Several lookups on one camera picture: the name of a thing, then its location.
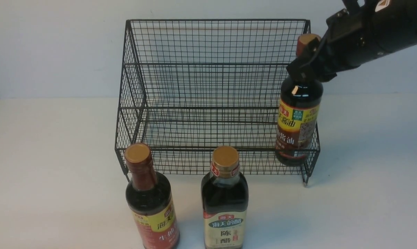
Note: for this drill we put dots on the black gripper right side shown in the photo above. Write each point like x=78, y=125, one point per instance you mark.
x=345, y=46

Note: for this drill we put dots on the soy sauce bottle brown label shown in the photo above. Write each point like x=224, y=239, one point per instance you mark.
x=297, y=118

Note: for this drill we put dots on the soy sauce bottle red label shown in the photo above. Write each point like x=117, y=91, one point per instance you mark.
x=149, y=196

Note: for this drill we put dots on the vinegar bottle cream label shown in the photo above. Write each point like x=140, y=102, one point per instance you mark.
x=224, y=195

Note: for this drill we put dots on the black wire mesh rack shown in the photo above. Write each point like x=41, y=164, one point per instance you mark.
x=189, y=86

